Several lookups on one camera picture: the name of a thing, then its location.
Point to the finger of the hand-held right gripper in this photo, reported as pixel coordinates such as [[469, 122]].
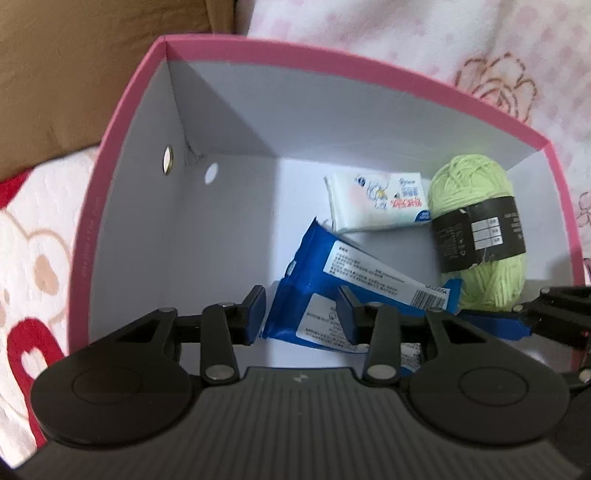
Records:
[[581, 378], [496, 323]]

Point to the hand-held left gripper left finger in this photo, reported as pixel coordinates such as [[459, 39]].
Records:
[[254, 314]]

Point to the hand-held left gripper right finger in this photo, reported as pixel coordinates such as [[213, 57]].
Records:
[[350, 316]]

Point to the blue wet wipes packet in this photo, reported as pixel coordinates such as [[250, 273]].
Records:
[[309, 258]]

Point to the pink cardboard box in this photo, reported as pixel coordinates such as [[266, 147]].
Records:
[[231, 221]]

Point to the green yarn ball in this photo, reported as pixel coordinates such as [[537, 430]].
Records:
[[466, 184]]

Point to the white tissue pack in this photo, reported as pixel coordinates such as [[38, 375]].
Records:
[[369, 203]]

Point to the bear printed blanket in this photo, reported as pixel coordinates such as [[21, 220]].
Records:
[[37, 230]]

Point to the brown embroidered pillow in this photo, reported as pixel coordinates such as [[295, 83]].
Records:
[[69, 69]]

